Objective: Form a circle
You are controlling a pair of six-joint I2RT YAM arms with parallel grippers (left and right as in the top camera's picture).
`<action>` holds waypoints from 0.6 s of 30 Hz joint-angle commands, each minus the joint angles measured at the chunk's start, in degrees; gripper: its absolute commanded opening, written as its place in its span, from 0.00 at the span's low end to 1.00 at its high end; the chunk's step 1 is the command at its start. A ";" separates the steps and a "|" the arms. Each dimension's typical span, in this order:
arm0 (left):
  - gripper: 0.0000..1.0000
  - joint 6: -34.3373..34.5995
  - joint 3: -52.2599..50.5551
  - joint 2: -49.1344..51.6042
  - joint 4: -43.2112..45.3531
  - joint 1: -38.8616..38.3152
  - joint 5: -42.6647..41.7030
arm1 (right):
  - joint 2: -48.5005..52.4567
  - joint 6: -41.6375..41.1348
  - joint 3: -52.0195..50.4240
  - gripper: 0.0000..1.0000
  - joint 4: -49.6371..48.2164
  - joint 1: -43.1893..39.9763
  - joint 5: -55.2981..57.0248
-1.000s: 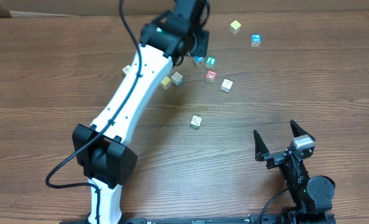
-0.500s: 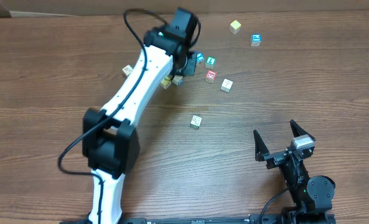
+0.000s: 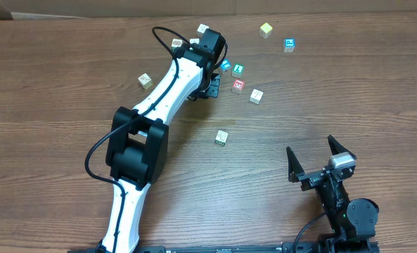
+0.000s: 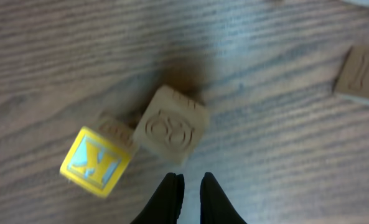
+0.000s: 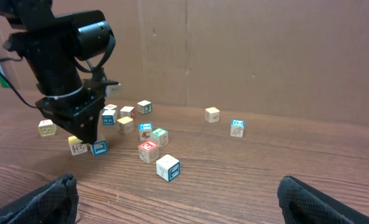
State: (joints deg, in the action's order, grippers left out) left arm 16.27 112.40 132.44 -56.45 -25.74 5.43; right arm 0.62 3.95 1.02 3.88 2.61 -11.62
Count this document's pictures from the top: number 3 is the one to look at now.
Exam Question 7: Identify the white number four block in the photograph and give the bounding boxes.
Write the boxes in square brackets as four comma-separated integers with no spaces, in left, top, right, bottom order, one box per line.
[189,38,200,44]

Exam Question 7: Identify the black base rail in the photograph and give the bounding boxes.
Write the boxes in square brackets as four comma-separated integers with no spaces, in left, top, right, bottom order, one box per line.
[68,242,380,253]

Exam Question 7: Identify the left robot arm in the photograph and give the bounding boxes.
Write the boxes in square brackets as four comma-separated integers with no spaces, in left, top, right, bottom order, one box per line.
[84,29,228,252]

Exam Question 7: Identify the cardboard backdrop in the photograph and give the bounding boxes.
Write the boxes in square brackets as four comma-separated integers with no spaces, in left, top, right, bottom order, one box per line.
[0,0,417,20]

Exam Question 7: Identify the blue top block far right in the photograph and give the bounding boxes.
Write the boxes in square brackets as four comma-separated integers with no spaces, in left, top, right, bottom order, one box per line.
[283,38,295,53]

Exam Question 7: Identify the white block top centre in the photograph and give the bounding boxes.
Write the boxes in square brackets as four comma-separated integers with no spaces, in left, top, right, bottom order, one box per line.
[197,24,209,38]

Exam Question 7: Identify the teal top block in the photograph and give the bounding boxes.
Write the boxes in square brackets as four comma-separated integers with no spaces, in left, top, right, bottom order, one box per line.
[231,64,244,79]

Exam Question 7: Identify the white block yellow side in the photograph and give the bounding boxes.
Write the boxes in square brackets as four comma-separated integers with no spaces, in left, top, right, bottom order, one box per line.
[138,73,153,89]

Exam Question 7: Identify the blue top block centre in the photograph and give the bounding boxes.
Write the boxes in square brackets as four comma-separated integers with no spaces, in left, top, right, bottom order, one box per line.
[219,59,231,74]

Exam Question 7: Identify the red top block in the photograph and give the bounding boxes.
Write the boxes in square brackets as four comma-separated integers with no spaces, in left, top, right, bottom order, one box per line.
[232,79,245,94]

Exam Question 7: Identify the elephant block green side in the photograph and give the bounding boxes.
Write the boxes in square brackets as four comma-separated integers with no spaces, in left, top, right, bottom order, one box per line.
[215,130,229,145]

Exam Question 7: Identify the white number seven block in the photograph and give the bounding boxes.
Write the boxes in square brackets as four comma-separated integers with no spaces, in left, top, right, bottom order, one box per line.
[249,89,264,105]

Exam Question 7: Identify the blue block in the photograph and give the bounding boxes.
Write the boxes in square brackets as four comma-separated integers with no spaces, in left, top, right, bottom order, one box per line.
[219,59,231,74]
[283,38,295,53]

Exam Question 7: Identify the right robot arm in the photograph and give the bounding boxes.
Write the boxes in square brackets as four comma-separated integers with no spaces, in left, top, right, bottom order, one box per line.
[281,136,380,252]

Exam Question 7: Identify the yellow block top right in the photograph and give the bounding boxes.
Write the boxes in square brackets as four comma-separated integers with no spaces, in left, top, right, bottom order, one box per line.
[259,22,273,39]

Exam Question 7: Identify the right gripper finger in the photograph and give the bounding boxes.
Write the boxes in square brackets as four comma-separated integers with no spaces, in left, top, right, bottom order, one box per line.
[327,135,357,159]
[286,146,304,178]

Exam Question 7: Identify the pineapple block green side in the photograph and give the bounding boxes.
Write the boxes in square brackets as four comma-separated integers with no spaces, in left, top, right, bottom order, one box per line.
[171,39,183,52]

